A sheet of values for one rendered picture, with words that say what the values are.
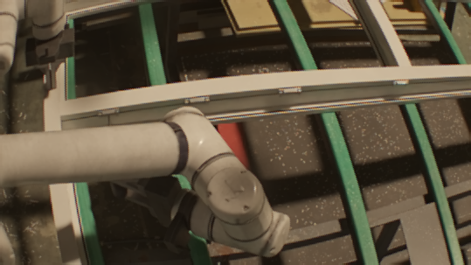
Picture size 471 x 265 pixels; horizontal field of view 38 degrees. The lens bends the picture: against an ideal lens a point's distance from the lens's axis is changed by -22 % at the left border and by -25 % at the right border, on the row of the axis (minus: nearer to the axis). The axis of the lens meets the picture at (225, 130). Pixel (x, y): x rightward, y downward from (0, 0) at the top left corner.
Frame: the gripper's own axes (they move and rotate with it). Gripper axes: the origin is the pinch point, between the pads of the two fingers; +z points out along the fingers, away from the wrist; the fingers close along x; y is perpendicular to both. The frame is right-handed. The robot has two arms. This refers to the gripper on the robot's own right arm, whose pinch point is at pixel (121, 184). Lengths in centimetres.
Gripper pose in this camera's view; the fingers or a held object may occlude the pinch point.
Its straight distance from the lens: 160.8
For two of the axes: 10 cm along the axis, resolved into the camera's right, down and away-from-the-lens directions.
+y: 4.3, -7.6, 4.8
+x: -1.6, -5.9, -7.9
